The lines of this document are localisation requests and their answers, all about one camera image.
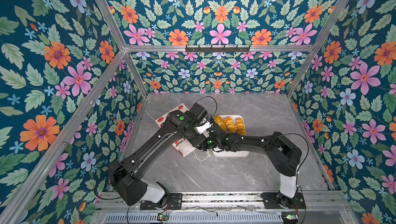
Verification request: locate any yellow oval fake bread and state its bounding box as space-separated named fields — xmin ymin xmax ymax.
xmin=213 ymin=115 xmax=227 ymax=132

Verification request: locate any red white paper bag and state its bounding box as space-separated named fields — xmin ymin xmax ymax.
xmin=154 ymin=104 xmax=201 ymax=157

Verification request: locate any long fake bread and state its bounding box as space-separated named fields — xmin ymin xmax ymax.
xmin=235 ymin=117 xmax=246 ymax=135

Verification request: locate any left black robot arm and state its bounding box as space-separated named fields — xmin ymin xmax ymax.
xmin=108 ymin=103 xmax=207 ymax=208

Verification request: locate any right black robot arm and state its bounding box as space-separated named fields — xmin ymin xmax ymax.
xmin=197 ymin=128 xmax=302 ymax=201

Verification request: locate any white rectangular tray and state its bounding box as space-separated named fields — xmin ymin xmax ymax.
xmin=212 ymin=115 xmax=249 ymax=158

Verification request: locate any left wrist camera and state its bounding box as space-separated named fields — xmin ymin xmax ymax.
xmin=194 ymin=121 xmax=212 ymax=134

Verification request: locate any black hook rail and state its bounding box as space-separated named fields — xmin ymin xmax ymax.
xmin=185 ymin=45 xmax=251 ymax=54

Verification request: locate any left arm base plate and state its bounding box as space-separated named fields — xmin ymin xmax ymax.
xmin=140 ymin=193 xmax=183 ymax=211

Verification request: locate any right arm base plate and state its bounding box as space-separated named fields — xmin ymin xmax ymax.
xmin=260 ymin=192 xmax=306 ymax=209

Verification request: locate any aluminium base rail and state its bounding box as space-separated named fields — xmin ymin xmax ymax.
xmin=92 ymin=190 xmax=350 ymax=212

